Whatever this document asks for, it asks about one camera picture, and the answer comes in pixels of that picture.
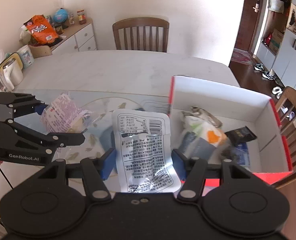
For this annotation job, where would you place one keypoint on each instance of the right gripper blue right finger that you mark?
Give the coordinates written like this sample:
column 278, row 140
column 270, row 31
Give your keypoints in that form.
column 179, row 164

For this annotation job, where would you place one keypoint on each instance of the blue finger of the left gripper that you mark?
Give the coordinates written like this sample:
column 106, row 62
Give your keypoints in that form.
column 40, row 108

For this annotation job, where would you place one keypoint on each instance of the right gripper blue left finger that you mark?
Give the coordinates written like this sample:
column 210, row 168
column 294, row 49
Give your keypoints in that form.
column 107, row 163

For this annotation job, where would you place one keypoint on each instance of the pink printed snack bag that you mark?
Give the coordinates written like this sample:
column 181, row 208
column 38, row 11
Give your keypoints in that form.
column 63, row 115

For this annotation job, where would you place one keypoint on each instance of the tissue paper pack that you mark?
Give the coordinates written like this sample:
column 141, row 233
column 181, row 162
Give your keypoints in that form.
column 200, row 138

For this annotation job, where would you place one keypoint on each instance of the silver foil wrapper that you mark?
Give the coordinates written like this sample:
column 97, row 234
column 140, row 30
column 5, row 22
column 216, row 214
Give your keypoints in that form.
column 205, row 115

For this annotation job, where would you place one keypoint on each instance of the small black packet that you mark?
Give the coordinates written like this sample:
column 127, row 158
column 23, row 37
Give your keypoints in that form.
column 240, row 135

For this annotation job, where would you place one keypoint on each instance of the blue snack packet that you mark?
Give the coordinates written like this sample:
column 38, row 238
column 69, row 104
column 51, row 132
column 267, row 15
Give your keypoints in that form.
column 239, row 154

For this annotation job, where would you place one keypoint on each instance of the dark blue round mat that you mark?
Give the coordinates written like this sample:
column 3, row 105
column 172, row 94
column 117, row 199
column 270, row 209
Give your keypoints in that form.
column 107, row 139

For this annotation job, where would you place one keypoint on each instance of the white electric kettle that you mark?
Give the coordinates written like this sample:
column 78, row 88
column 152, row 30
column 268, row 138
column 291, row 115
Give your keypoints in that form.
column 11, row 68

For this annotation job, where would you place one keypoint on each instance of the white printed bucket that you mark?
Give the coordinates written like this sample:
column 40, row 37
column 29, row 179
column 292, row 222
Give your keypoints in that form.
column 26, row 56

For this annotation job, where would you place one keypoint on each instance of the orange snack bag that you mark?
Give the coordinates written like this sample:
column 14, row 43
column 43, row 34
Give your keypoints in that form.
column 42, row 31

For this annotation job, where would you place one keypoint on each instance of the white drawer cabinet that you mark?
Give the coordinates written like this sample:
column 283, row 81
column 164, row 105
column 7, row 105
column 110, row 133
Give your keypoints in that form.
column 77, row 38

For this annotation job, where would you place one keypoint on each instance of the red cardboard box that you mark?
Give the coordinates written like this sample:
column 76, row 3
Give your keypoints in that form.
column 235, row 107

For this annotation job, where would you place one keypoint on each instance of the blue globe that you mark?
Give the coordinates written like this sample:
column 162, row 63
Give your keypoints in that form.
column 60, row 16

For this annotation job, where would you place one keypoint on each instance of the red lidded jar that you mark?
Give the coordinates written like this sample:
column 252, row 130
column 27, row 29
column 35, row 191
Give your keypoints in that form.
column 81, row 17

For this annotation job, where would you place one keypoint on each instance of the wooden chair right side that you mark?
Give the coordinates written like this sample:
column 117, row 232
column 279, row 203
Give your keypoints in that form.
column 286, row 111

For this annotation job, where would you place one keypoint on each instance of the wooden chair far side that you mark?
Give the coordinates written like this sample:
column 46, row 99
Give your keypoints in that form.
column 141, row 33

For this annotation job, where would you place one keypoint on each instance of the brown entrance door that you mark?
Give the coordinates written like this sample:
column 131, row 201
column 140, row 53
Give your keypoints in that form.
column 248, row 25

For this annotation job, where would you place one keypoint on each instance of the hanging tote bag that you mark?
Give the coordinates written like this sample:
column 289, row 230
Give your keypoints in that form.
column 276, row 6

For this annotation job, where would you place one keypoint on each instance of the white wall cabinet unit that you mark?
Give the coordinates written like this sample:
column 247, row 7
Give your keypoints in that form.
column 277, row 48

